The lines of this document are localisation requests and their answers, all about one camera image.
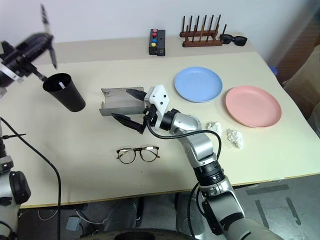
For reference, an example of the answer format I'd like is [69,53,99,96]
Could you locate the grey glasses case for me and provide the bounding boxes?
[99,86,146,118]

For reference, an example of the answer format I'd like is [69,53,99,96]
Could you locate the white cable under table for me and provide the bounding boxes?
[37,209,110,226]

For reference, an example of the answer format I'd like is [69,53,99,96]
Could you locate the small grey-blue box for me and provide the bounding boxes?
[66,216,81,231]

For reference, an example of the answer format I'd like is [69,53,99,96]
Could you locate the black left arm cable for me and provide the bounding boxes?
[0,116,62,240]

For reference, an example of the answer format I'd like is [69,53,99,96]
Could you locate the small crumpled white paper ball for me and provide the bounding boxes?
[205,121,224,135]

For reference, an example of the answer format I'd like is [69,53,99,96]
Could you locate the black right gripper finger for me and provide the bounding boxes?
[125,88,148,101]
[110,112,147,136]

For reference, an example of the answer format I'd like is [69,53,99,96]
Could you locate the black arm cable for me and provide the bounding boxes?
[0,116,62,240]
[146,117,224,237]

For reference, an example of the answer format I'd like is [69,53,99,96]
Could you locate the brown wooden plate rack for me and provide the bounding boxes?
[179,14,224,48]

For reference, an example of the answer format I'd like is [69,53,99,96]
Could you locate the black box with coloured buttons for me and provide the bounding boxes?
[148,28,167,57]

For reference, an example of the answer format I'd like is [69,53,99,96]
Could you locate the black sunglasses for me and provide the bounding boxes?
[219,34,249,47]

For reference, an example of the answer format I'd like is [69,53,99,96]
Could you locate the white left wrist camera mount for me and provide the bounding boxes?
[0,41,25,85]

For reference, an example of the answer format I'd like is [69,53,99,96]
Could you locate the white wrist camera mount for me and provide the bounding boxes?
[144,84,171,133]
[0,41,25,85]

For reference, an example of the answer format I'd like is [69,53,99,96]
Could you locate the large crumpled white paper ball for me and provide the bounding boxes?
[226,128,245,149]

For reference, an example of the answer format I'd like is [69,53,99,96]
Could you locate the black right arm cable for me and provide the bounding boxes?
[146,117,224,237]

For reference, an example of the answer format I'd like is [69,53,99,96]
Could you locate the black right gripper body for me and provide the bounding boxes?
[142,104,161,129]

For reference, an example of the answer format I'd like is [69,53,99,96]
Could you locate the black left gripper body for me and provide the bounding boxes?
[9,32,55,74]

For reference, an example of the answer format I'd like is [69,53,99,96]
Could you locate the black plastic cup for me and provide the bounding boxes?
[42,72,87,113]

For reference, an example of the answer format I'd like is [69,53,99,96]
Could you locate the brown cardboard box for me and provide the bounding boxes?
[281,43,320,121]

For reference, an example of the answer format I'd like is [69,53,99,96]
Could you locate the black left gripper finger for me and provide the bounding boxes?
[24,62,48,82]
[40,3,58,70]

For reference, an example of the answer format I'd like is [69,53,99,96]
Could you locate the thin-framed brown eyeglasses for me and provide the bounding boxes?
[115,145,161,165]

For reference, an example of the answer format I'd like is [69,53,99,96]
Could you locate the blue plate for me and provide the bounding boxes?
[173,66,223,104]

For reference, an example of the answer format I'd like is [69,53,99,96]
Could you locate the thin black cable end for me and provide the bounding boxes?
[2,133,27,140]

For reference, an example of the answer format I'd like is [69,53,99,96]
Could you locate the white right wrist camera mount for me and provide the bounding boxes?
[144,84,171,133]

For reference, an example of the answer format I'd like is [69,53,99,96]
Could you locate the pink plate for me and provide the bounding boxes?
[225,85,283,129]

